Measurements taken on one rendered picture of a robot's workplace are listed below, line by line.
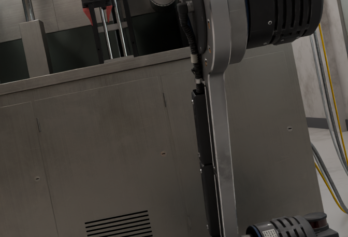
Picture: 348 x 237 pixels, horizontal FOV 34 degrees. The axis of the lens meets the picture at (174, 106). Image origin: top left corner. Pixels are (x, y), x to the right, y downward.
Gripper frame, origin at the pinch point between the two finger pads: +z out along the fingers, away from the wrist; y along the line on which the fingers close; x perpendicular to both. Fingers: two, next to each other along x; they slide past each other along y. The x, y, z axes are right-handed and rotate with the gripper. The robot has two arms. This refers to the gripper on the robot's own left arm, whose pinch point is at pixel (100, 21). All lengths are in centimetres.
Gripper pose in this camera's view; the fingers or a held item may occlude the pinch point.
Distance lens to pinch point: 211.6
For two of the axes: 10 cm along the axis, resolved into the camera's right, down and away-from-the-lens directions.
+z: 1.1, 8.5, 5.1
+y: -9.7, 2.0, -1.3
